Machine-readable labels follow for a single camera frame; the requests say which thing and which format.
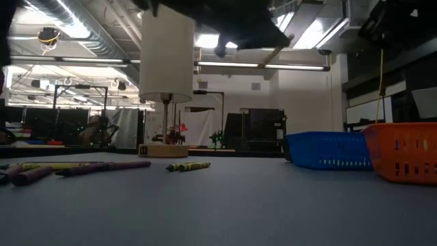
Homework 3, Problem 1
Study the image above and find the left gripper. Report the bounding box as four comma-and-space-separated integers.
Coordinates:
191, 0, 291, 58

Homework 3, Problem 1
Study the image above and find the ceiling light strip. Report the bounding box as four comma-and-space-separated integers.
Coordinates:
196, 60, 330, 72

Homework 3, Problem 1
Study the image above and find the black cabinet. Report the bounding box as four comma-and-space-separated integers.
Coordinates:
223, 108, 287, 153

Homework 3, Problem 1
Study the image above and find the table lamp white shade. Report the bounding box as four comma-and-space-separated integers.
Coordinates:
138, 5, 195, 158

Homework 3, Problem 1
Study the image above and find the white hanging sheet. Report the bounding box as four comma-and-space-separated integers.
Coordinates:
179, 109, 223, 146
104, 108, 139, 150

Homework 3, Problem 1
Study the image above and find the whiteboard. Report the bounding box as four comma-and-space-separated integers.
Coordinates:
346, 96, 393, 126

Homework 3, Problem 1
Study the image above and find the blue plastic basket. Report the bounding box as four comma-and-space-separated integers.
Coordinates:
285, 131, 373, 171

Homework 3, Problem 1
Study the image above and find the orange plastic basket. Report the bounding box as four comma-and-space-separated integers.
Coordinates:
362, 122, 437, 187

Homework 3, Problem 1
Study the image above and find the person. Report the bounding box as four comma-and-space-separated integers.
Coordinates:
80, 115, 111, 146

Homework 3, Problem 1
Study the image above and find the yellow crayon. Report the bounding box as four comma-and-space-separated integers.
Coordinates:
0, 161, 105, 171

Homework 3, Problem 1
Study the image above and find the black frame rig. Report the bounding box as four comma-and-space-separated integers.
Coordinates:
53, 84, 109, 144

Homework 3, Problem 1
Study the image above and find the ceiling cable reel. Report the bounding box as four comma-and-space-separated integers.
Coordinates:
37, 27, 61, 47

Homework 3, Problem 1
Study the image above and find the black table frame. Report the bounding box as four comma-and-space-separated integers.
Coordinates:
0, 145, 284, 159

